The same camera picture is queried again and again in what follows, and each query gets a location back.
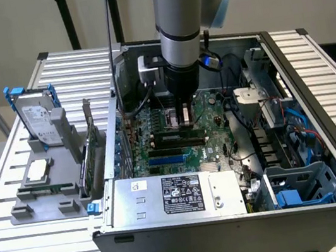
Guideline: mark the blue plastic latch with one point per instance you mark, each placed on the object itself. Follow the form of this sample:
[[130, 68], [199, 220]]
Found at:
[[93, 207]]

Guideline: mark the black plug with blue light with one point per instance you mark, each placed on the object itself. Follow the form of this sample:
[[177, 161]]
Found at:
[[210, 61]]

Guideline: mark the open black PC case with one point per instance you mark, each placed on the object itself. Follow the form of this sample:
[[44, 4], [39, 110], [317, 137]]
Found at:
[[205, 241]]

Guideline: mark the grey parts rack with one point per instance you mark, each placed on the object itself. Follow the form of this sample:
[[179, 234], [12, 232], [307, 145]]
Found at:
[[63, 171]]

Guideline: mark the silver power supply unit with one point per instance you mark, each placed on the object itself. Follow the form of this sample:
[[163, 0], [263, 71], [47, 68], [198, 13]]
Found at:
[[155, 204]]

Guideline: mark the black RAM slot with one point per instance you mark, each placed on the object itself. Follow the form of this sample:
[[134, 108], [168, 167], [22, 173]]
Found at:
[[177, 144]]

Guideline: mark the black stand pole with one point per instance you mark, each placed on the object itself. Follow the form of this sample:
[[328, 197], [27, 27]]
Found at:
[[115, 12], [67, 17]]

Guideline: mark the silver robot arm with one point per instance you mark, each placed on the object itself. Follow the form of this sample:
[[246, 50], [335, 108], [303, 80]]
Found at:
[[175, 13]]

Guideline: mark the silver CPU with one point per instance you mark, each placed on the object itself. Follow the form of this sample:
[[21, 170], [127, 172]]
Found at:
[[38, 169]]

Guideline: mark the hard disk with blue bracket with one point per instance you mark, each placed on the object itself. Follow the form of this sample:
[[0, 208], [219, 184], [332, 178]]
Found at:
[[37, 118]]

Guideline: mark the CPU socket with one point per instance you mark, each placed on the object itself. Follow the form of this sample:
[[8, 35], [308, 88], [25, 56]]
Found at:
[[170, 117]]

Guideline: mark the small silver heatsink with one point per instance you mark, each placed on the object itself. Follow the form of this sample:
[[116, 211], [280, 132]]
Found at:
[[209, 167]]

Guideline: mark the green graphics card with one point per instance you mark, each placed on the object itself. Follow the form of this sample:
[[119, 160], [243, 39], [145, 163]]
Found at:
[[90, 151]]

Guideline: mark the black table corner cap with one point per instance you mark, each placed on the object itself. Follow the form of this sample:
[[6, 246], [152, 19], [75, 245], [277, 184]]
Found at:
[[301, 31], [42, 55]]

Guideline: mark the RAM stick in slot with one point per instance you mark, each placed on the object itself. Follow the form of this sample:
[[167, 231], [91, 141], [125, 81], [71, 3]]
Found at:
[[173, 137]]

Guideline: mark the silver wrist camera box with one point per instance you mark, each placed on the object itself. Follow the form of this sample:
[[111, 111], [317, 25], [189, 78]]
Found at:
[[146, 70]]

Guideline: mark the grey-blue disk bay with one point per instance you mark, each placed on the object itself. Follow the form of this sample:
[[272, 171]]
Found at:
[[303, 175]]

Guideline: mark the metal drive cage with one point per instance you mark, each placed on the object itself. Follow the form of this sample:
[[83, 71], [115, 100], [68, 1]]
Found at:
[[262, 98]]

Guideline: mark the green motherboard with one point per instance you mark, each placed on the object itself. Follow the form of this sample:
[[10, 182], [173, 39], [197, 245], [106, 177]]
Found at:
[[215, 144]]

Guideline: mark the green RAM stick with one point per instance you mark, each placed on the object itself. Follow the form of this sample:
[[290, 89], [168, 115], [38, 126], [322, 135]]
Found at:
[[50, 189]]

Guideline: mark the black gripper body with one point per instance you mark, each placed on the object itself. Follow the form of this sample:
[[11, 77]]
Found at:
[[182, 77]]

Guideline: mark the black expansion slot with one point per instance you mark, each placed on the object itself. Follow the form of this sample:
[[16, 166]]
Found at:
[[166, 152]]

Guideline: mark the blue expansion slot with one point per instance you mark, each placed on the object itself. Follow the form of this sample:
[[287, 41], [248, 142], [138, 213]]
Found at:
[[165, 161]]

